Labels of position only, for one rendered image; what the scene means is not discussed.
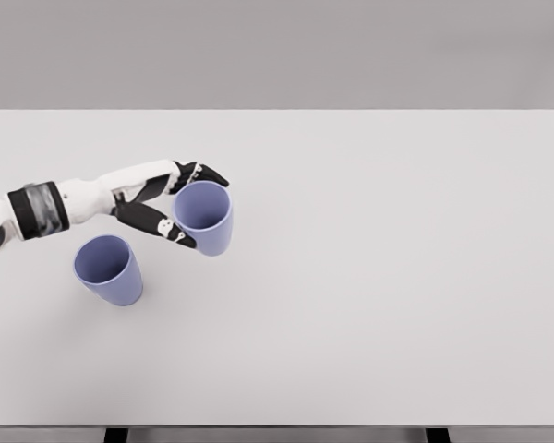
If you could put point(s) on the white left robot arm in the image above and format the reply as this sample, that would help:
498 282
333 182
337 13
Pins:
37 210

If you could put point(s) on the lavender blue plastic cup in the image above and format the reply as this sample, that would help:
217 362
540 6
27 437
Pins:
111 272
208 217

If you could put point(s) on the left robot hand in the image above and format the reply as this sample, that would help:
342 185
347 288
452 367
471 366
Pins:
134 182

